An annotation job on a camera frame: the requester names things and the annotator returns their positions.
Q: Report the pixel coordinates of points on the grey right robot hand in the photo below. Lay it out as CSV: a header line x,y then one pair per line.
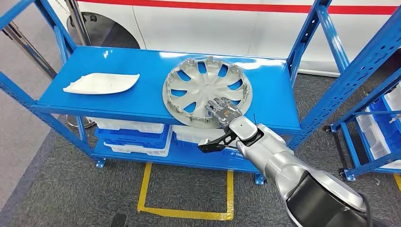
x,y
224,111

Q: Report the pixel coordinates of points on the silver plastic wheel hubcap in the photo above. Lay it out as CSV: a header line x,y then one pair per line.
x,y
203,84

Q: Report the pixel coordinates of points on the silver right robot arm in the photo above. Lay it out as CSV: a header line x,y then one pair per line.
x,y
272,156

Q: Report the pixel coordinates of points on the blue metal shelf rack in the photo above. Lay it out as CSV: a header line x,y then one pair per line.
x,y
125,78
350,145

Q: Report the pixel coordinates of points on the white plastic trim part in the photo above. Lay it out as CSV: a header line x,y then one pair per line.
x,y
100,84

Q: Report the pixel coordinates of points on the blue plastic bin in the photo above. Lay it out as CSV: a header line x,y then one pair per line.
x,y
388,131
225,154
131,139

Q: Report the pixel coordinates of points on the white car with red stripe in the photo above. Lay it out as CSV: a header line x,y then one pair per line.
x,y
203,28

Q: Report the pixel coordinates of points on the yellow floor tape outline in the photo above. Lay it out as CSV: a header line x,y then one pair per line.
x,y
188,215

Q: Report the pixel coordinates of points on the black car tyre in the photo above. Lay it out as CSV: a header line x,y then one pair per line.
x,y
106,31

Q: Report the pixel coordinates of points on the black robot foot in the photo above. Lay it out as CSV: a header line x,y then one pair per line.
x,y
119,221

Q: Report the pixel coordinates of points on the grey metal pole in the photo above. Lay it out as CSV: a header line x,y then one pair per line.
x,y
28,50

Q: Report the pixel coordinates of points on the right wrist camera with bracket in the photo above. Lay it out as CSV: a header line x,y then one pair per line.
x,y
208,146

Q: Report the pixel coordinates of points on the chrome stanchion post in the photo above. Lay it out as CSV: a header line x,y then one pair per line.
x,y
78,25

